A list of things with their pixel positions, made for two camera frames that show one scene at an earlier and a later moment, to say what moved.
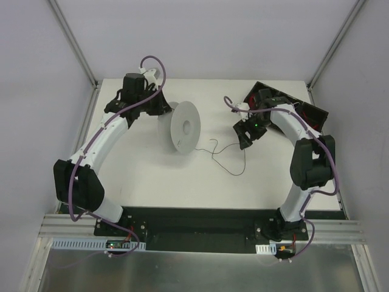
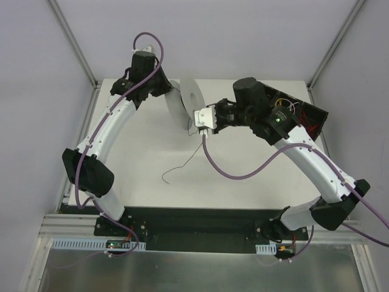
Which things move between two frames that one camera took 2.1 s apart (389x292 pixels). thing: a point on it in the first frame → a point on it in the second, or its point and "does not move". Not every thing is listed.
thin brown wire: (216, 152) → (188, 160)
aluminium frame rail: (329, 231) does not move
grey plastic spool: (179, 129) → (192, 97)
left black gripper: (161, 105) → (164, 84)
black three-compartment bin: (315, 117) does not move
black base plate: (202, 230) does not move
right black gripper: (248, 131) → (219, 115)
